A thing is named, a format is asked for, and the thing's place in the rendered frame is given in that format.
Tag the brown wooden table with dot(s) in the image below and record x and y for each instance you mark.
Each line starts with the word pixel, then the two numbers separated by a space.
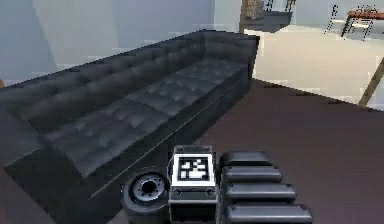
pixel 363 16

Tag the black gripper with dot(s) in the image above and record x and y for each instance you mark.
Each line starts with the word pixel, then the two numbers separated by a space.
pixel 146 193

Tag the black metal chair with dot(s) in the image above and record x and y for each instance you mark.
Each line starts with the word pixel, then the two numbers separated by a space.
pixel 333 18

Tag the black leather sofa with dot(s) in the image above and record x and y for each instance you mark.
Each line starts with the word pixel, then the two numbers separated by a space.
pixel 133 100

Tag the brown wooden post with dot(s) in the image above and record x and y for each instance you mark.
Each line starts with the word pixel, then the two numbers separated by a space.
pixel 371 85

